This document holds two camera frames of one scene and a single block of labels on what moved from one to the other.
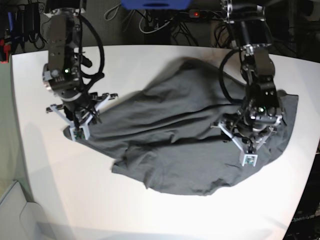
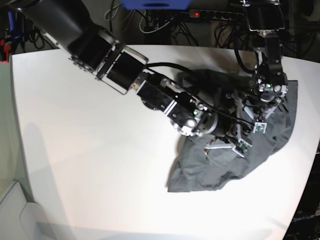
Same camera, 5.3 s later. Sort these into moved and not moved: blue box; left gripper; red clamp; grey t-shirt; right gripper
Moved: right gripper; left gripper; grey t-shirt
Not moved: red clamp; blue box
